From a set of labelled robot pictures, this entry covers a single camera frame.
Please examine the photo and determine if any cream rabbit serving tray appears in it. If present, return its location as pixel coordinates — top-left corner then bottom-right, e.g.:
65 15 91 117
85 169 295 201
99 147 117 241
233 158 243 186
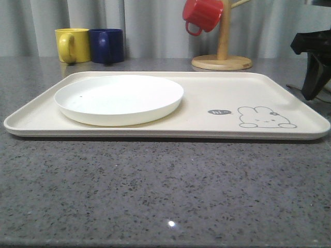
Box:
4 71 330 140

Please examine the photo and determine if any yellow mug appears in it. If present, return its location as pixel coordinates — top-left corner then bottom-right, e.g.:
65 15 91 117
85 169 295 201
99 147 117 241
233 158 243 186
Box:
55 28 91 64

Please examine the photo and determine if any dark blue mug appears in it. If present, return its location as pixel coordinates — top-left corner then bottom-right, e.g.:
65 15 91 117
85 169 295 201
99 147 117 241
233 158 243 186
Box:
88 28 125 64

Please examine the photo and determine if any wooden mug tree stand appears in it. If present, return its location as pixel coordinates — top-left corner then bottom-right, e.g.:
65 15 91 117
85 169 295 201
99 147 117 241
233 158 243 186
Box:
191 1 252 71

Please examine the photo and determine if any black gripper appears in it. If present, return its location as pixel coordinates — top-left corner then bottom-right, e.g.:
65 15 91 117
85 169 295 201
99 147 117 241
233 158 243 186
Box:
291 29 330 100

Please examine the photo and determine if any white round plate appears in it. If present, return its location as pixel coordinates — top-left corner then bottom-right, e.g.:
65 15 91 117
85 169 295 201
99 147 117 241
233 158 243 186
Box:
54 75 184 127

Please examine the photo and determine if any red ribbed mug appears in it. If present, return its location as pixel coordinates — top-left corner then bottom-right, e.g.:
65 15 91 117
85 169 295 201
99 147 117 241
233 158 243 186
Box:
182 0 223 36

